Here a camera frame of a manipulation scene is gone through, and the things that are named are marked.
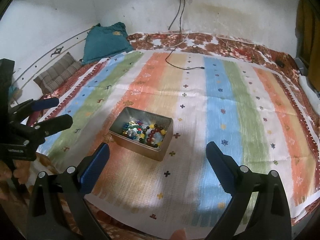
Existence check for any multicolour small bead bracelet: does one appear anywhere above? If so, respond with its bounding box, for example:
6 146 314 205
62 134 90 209
121 121 146 139

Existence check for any metal jewelry tin box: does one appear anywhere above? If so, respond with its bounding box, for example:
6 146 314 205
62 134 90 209
109 107 174 161

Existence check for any dark red bead bracelet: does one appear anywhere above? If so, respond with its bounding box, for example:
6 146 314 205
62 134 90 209
145 126 168 147

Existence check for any yellow and black bead bracelet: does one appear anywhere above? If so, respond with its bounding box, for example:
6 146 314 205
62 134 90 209
137 122 167 149

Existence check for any person left hand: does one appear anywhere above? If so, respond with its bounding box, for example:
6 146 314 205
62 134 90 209
0 160 31 200

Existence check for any person right hand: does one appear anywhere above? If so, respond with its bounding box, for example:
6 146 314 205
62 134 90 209
169 229 187 240

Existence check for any grey striped cushion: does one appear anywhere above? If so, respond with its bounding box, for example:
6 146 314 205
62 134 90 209
34 53 82 94

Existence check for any teal cloth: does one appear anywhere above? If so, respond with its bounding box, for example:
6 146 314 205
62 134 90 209
82 22 133 64

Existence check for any white pillow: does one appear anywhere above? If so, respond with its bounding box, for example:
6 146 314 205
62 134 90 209
298 75 320 114

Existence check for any small black object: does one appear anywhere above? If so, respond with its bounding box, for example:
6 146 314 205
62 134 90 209
276 60 285 68

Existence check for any black charger cable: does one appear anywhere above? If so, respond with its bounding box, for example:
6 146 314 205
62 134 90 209
145 0 205 71

